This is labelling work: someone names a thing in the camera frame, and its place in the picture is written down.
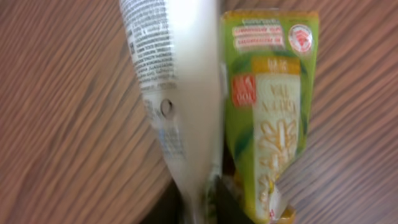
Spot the white cream tube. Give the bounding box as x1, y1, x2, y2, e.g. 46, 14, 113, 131
119, 0, 223, 223

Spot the green snack carton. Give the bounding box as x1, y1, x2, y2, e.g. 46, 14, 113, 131
221, 9, 320, 223

